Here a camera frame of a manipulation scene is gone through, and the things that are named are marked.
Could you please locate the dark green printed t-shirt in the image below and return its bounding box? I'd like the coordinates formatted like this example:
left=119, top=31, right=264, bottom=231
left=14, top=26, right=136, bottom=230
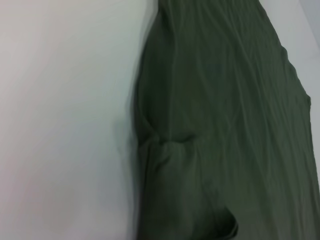
left=131, top=0, right=320, bottom=240

